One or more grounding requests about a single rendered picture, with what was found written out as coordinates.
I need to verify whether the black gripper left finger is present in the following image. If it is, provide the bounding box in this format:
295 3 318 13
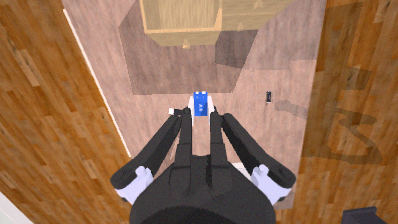
110 96 194 205

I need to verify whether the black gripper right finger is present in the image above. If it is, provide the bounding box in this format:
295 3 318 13
207 96 296 205

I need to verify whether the light brown wooden drawer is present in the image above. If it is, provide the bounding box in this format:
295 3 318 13
222 0 291 13
140 0 222 49
221 12 276 31

